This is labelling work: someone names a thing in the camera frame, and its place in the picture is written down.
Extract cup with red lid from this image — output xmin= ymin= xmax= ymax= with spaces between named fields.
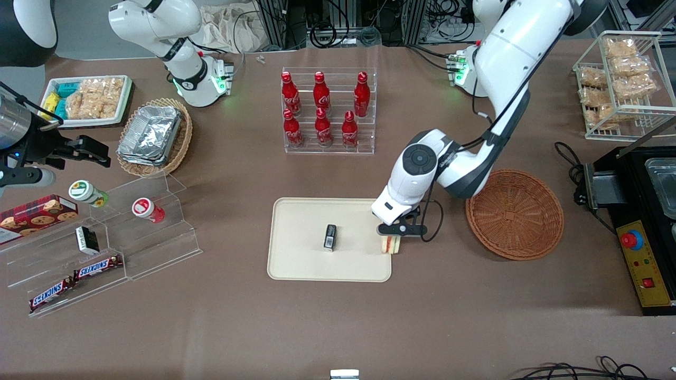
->
xmin=132 ymin=197 xmax=166 ymax=224

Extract bag of puffed crackers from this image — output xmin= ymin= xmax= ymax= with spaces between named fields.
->
xmin=78 ymin=78 xmax=125 ymax=98
xmin=65 ymin=93 xmax=120 ymax=120

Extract red cola bottle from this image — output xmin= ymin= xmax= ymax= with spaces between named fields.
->
xmin=281 ymin=71 xmax=302 ymax=117
xmin=313 ymin=71 xmax=331 ymax=111
xmin=353 ymin=71 xmax=371 ymax=118
xmin=283 ymin=108 xmax=304 ymax=148
xmin=315 ymin=107 xmax=333 ymax=148
xmin=341 ymin=110 xmax=360 ymax=149

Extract beige plastic tray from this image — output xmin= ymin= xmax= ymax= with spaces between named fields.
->
xmin=267 ymin=197 xmax=393 ymax=283

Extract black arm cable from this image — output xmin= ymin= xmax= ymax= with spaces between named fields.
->
xmin=420 ymin=79 xmax=530 ymax=244

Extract clear bag of rice crackers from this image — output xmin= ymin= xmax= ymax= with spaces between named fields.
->
xmin=578 ymin=67 xmax=608 ymax=88
xmin=596 ymin=104 xmax=619 ymax=130
xmin=615 ymin=73 xmax=659 ymax=99
xmin=579 ymin=87 xmax=611 ymax=107
xmin=609 ymin=55 xmax=653 ymax=78
xmin=604 ymin=37 xmax=638 ymax=58

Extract black power cable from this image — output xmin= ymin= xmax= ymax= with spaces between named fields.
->
xmin=554 ymin=141 xmax=617 ymax=236

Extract silver metal bar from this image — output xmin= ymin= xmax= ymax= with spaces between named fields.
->
xmin=615 ymin=114 xmax=676 ymax=159

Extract black cable bundle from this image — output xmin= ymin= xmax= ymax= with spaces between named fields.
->
xmin=506 ymin=356 xmax=667 ymax=380

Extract clear acrylic bottle rack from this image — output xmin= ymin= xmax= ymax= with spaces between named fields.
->
xmin=281 ymin=66 xmax=378 ymax=155

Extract red cookie box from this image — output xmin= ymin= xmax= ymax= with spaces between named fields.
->
xmin=0 ymin=195 xmax=79 ymax=245

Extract round brown wicker basket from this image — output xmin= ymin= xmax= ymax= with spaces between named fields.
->
xmin=465 ymin=169 xmax=565 ymax=261

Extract clear acrylic stepped shelf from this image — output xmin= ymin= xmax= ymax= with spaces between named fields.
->
xmin=0 ymin=171 xmax=203 ymax=318

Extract aluminium frame with cables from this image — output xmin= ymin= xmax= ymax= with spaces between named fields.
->
xmin=607 ymin=0 xmax=676 ymax=33

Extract white wire rack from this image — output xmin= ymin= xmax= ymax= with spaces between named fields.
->
xmin=572 ymin=30 xmax=676 ymax=142

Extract white cloth bag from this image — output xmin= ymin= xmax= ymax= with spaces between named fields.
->
xmin=199 ymin=2 xmax=266 ymax=54

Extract black fryer with yellow panel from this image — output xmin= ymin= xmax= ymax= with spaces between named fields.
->
xmin=606 ymin=145 xmax=676 ymax=317

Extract snickers bar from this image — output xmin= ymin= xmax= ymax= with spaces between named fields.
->
xmin=73 ymin=255 xmax=124 ymax=281
xmin=29 ymin=278 xmax=75 ymax=312

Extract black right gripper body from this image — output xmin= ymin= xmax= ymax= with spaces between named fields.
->
xmin=0 ymin=95 xmax=68 ymax=189

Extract cup with green lid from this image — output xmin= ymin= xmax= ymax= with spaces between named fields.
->
xmin=68 ymin=180 xmax=110 ymax=208

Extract stacked aluminium foil trays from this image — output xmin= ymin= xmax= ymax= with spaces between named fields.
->
xmin=117 ymin=105 xmax=183 ymax=167

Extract aluminium frame stand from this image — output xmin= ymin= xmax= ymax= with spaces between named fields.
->
xmin=253 ymin=0 xmax=429 ymax=51

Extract coiled black cables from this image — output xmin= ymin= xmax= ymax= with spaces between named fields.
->
xmin=308 ymin=20 xmax=350 ymax=49

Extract oval light wicker basket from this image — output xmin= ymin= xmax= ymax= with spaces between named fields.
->
xmin=116 ymin=97 xmax=194 ymax=178

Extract white rectangular snack bin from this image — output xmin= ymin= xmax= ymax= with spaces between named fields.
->
xmin=39 ymin=75 xmax=134 ymax=129

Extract small black white box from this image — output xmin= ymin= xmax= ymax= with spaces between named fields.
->
xmin=75 ymin=225 xmax=100 ymax=255

